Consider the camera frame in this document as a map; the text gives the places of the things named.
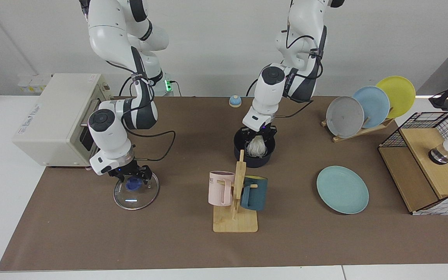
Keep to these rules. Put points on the white vermicelli bundle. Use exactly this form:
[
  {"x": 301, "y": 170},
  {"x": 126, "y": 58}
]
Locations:
[{"x": 257, "y": 147}]

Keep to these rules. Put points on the glass lid with blue knob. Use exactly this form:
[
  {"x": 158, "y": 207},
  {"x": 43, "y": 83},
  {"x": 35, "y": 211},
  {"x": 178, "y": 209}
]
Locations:
[{"x": 146, "y": 196}]

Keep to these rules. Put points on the grey plate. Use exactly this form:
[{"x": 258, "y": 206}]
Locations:
[{"x": 344, "y": 116}]

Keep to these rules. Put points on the wooden plate rack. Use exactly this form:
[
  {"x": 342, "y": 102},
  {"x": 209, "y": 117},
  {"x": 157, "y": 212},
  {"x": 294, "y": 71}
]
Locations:
[{"x": 358, "y": 134}]

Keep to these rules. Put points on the pale green plate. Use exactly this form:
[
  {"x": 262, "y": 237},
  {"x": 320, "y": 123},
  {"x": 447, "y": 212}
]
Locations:
[{"x": 342, "y": 190}]

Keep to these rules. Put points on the light blue plate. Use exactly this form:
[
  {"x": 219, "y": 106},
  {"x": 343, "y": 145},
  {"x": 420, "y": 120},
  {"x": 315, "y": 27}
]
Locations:
[{"x": 375, "y": 103}]

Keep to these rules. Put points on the yellow plate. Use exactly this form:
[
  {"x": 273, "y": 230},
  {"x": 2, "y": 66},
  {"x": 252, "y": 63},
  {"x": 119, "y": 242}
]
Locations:
[{"x": 399, "y": 91}]

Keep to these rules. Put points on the small blue round thing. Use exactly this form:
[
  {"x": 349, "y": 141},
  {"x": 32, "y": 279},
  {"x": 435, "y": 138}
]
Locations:
[{"x": 235, "y": 102}]

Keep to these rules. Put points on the dark teal cup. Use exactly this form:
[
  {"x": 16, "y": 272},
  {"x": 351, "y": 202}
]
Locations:
[{"x": 257, "y": 194}]

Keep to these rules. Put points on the pink cup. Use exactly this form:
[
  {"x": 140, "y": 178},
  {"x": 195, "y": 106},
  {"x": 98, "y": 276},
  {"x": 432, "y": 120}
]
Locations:
[{"x": 220, "y": 190}]

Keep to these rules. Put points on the brown table cloth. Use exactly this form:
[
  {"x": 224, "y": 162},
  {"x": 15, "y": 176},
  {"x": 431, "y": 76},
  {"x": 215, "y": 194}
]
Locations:
[{"x": 130, "y": 241}]

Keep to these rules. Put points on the wooden cup stand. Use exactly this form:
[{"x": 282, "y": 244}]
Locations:
[{"x": 235, "y": 223}]

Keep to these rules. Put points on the pale toaster oven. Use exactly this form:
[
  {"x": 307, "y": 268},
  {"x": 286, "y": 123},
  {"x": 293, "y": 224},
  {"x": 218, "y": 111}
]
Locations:
[{"x": 53, "y": 124}]

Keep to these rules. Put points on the white wall socket strip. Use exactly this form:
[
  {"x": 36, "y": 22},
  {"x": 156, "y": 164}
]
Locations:
[{"x": 33, "y": 83}]

